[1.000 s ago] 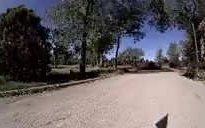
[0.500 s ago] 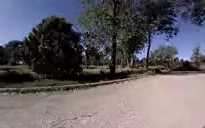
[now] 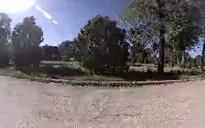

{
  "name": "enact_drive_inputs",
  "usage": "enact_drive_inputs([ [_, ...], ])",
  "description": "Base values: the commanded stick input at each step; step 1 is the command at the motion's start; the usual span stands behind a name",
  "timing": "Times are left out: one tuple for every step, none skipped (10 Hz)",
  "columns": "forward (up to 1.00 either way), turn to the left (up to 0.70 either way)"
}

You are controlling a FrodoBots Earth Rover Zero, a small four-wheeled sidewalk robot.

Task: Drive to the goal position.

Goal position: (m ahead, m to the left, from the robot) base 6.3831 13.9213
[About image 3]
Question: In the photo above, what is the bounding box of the stone kerb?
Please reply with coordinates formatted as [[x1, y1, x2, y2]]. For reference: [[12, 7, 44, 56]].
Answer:
[[8, 73, 205, 88]]

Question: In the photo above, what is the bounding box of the row of trees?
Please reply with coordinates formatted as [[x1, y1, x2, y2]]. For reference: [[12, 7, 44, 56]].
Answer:
[[0, 0, 205, 76]]

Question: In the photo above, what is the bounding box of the pale gravel path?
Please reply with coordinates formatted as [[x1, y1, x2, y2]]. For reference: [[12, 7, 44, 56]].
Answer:
[[0, 74, 205, 128]]

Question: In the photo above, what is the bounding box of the grass field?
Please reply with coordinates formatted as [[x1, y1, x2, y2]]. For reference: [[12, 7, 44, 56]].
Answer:
[[0, 59, 205, 83]]

